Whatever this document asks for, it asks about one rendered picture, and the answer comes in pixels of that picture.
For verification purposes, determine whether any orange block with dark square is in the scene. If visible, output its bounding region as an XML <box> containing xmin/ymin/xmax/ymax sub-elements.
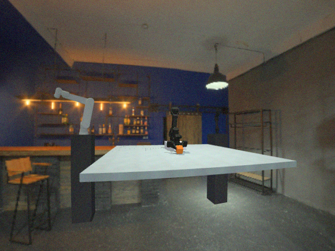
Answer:
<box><xmin>176</xmin><ymin>145</ymin><xmax>183</xmax><ymax>154</ymax></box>

